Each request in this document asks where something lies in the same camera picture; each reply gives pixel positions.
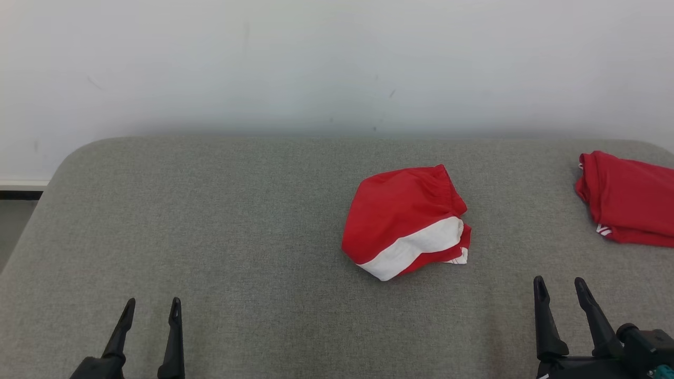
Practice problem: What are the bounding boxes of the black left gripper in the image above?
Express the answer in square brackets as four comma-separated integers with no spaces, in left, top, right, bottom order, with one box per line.
[68,297,185,379]

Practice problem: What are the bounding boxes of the red shorts with white stripe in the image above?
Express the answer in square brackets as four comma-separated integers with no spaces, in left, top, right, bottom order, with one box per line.
[341,164,472,282]

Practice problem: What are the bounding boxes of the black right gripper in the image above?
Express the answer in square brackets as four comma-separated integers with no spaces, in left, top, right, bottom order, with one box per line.
[533,275,632,379]

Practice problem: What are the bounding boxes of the red basketball jersey number 23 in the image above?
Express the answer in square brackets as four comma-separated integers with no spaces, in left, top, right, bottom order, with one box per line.
[574,151,674,248]

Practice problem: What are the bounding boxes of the white and black skirting board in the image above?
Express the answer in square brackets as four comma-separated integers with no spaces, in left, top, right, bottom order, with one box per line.
[0,178,51,201]

